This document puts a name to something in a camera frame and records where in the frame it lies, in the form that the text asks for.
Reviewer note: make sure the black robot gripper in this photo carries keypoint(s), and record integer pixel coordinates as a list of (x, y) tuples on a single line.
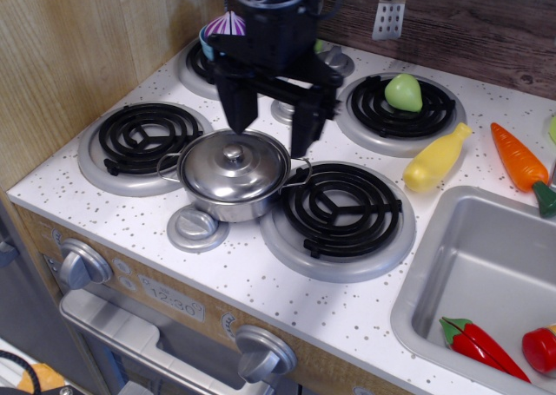
[(276, 58)]

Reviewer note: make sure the steel pot lid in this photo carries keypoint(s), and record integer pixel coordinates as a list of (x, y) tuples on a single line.
[(226, 167)]

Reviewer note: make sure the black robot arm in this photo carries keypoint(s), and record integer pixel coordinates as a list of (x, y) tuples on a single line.
[(276, 58)]

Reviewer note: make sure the small steel pot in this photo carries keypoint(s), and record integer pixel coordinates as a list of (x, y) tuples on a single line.
[(244, 211)]

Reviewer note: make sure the middle silver stovetop knob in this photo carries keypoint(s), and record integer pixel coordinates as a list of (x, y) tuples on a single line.
[(282, 112)]

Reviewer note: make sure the silver stovetop knob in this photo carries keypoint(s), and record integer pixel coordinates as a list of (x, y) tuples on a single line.
[(337, 60), (282, 112), (194, 231)]

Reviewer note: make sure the green toy broccoli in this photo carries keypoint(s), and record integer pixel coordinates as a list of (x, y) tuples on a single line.
[(318, 46)]

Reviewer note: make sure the back silver stovetop knob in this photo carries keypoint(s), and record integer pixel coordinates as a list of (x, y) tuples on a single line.
[(337, 60)]

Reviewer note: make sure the back left black burner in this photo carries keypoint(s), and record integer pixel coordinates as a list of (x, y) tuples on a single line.
[(195, 71)]

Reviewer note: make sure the blue plastic bowl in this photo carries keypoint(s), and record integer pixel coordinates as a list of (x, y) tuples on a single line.
[(207, 50)]

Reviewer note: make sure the purple striped toy onion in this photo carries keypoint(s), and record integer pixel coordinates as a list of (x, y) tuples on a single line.
[(227, 24)]

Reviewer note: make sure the front right black burner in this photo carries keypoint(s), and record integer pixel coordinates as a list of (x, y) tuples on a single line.
[(339, 223)]

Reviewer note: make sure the green toy pear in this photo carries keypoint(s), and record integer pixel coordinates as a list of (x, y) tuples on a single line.
[(403, 92)]

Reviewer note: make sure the front left black burner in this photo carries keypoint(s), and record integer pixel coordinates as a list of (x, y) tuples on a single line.
[(133, 150)]

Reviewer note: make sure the hanging metal slotted spatula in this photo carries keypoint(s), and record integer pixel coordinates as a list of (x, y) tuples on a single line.
[(388, 22)]

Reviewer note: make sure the front silver stovetop knob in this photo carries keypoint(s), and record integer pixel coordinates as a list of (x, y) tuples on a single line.
[(194, 231)]

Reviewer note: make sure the yellow toy squash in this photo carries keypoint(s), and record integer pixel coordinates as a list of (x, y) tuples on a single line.
[(434, 162)]

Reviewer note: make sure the right silver oven knob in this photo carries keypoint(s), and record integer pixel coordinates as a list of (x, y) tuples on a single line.
[(263, 354)]

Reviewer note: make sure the silver oven knob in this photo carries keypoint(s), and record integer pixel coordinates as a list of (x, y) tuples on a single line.
[(82, 265), (263, 354)]

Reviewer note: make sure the silver toy sink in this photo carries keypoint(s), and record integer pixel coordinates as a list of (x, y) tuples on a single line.
[(489, 259)]

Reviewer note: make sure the left silver oven knob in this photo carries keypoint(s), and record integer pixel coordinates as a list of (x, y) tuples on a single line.
[(82, 265)]

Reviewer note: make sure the orange toy carrot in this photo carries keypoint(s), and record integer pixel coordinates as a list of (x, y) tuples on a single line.
[(525, 170)]

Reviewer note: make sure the light green toy at edge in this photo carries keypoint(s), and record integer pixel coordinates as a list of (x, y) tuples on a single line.
[(551, 129)]

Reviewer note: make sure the red toy chili pepper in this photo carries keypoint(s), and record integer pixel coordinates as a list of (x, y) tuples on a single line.
[(466, 338)]

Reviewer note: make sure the orange toy on floor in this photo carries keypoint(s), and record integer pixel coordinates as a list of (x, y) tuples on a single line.
[(48, 379)]

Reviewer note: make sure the red toy tomato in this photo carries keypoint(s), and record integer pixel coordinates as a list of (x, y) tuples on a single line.
[(538, 347)]

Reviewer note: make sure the silver oven door handle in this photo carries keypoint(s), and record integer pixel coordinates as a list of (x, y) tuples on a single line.
[(137, 339)]

